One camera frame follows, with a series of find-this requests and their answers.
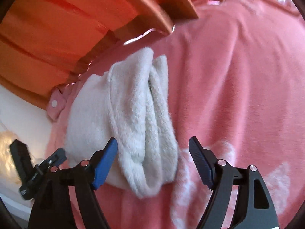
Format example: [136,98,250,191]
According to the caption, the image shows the pink pillow with white dot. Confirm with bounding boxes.
[46,86,72,122]

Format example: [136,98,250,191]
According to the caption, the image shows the cream sweater with black hearts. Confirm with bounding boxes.
[64,47,178,198]

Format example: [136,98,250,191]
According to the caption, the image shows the white feather lamp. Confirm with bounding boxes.
[0,130,21,185]

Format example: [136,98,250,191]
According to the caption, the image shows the wooden bed headboard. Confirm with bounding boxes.
[0,0,239,110]

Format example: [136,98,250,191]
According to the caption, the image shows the pink fleece blanket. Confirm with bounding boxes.
[47,0,304,228]

